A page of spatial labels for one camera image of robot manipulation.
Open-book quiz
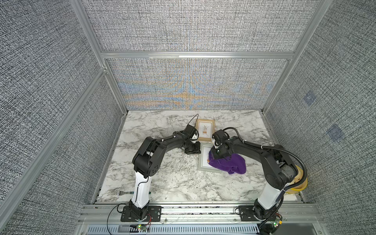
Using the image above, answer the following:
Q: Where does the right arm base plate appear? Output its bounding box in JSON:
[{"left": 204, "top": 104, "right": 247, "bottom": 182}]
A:
[{"left": 238, "top": 205, "right": 277, "bottom": 222}]

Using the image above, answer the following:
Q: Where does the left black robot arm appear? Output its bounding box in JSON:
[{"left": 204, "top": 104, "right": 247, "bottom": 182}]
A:
[{"left": 129, "top": 131, "right": 201, "bottom": 220}]

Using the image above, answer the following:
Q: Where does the grey green picture frame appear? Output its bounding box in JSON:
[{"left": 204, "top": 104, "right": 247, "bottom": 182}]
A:
[{"left": 198, "top": 143, "right": 221, "bottom": 172}]

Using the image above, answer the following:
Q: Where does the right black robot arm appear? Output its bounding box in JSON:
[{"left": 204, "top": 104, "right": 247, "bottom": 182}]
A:
[{"left": 210, "top": 129, "right": 306, "bottom": 222}]

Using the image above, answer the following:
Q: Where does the green handled fork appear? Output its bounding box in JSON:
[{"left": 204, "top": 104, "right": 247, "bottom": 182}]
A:
[{"left": 110, "top": 190, "right": 135, "bottom": 196}]

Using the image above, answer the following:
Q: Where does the light wooden picture frame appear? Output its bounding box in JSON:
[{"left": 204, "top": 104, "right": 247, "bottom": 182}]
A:
[{"left": 195, "top": 119, "right": 215, "bottom": 142}]

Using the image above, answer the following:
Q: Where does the aluminium front rail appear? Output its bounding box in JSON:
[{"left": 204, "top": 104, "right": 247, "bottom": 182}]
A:
[{"left": 78, "top": 201, "right": 324, "bottom": 225}]

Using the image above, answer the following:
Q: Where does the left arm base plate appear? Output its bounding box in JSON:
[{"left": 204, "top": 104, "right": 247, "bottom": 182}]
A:
[{"left": 120, "top": 206, "right": 162, "bottom": 222}]

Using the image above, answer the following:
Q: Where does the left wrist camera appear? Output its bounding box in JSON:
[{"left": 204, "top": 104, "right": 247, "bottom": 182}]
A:
[{"left": 184, "top": 124, "right": 199, "bottom": 141}]

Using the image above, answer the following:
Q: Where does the purple cloth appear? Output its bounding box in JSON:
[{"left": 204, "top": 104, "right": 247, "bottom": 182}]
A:
[{"left": 208, "top": 151, "right": 247, "bottom": 175}]

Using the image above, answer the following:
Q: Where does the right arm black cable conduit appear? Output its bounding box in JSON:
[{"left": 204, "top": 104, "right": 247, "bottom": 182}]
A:
[{"left": 223, "top": 127, "right": 308, "bottom": 194}]

